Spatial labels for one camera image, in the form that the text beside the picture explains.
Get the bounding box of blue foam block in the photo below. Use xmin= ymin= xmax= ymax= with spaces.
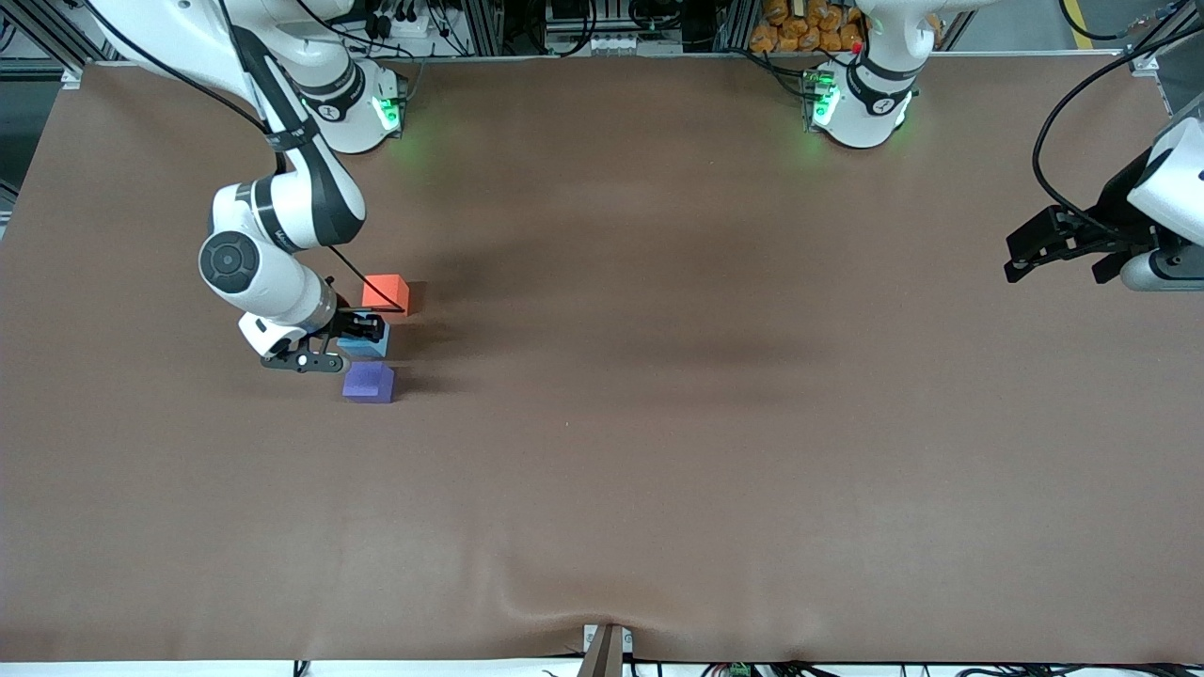
xmin=337 ymin=324 xmax=390 ymax=359

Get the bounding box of orange foam block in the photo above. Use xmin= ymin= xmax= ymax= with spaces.
xmin=362 ymin=275 xmax=411 ymax=319

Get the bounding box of purple foam block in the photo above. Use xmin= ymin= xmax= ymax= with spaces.
xmin=342 ymin=361 xmax=396 ymax=404

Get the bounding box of power strip with black plugs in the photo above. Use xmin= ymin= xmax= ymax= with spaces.
xmin=362 ymin=0 xmax=443 ymax=40

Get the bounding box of pile of orange packets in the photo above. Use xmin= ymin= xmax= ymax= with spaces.
xmin=750 ymin=0 xmax=868 ymax=55

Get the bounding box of brown table cover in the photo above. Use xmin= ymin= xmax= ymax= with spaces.
xmin=0 ymin=52 xmax=1204 ymax=665

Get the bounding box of white power strip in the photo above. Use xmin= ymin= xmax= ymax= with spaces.
xmin=550 ymin=33 xmax=685 ymax=55

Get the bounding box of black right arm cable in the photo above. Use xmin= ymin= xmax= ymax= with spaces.
xmin=89 ymin=0 xmax=407 ymax=316

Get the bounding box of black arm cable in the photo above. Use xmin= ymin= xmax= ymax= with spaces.
xmin=1032 ymin=42 xmax=1167 ymax=231
xmin=89 ymin=0 xmax=407 ymax=316

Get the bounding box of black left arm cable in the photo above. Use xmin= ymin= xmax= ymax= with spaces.
xmin=1032 ymin=42 xmax=1167 ymax=231

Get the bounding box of aluminium frame post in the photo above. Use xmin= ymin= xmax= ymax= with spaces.
xmin=715 ymin=0 xmax=753 ymax=53
xmin=461 ymin=0 xmax=509 ymax=55

